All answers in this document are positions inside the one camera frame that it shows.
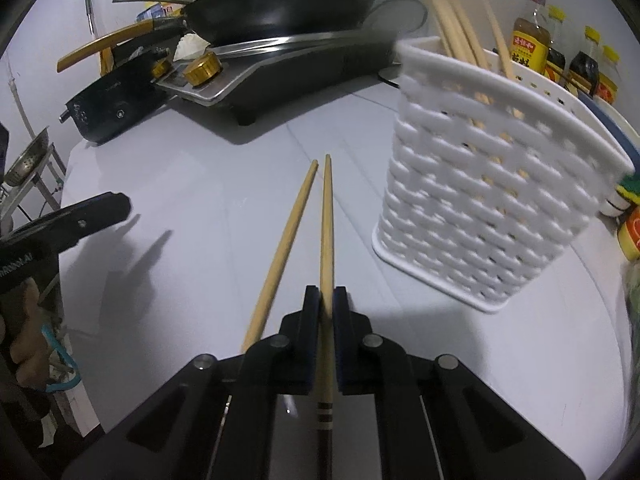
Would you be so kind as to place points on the plastic bag of vegetables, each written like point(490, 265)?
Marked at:
point(632, 300)

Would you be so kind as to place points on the white plate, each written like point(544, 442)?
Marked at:
point(615, 206)

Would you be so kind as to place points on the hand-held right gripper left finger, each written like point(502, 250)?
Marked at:
point(310, 340)

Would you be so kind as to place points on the steel bowl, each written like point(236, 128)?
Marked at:
point(27, 160)

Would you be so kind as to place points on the slim yellow-capped sauce bottle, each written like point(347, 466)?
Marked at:
point(555, 60)

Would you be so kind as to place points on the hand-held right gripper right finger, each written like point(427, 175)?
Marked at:
point(342, 340)

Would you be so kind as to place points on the silver induction cooker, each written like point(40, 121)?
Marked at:
point(300, 65)

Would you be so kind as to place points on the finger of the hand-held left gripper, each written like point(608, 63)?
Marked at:
point(90, 215)

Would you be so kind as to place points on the yellow green sponge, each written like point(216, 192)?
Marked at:
point(629, 189)

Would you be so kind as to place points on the dark yellow-capped sauce bottle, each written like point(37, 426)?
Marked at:
point(584, 67)

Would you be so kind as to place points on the metal rod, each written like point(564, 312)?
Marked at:
point(89, 12)

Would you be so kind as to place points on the person's left hand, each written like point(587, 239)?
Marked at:
point(25, 345)

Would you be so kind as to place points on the blue bowl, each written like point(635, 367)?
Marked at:
point(617, 135)

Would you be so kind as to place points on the blue and white packet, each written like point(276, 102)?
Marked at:
point(165, 10)

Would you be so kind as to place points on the pale cabbage piece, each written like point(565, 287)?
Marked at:
point(190, 46)

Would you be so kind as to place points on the metal rack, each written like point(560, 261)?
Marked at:
point(47, 195)

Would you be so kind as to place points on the red-capped sauce bottle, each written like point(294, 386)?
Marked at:
point(530, 45)

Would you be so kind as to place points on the small yellow-capped sauce bottle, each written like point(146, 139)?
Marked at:
point(607, 82)

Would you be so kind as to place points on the gold cooker knob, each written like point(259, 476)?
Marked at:
point(161, 69)
point(201, 70)

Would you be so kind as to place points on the dark blue electric pot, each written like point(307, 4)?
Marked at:
point(110, 105)

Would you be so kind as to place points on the white woven plastic basket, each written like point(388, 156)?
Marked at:
point(475, 210)

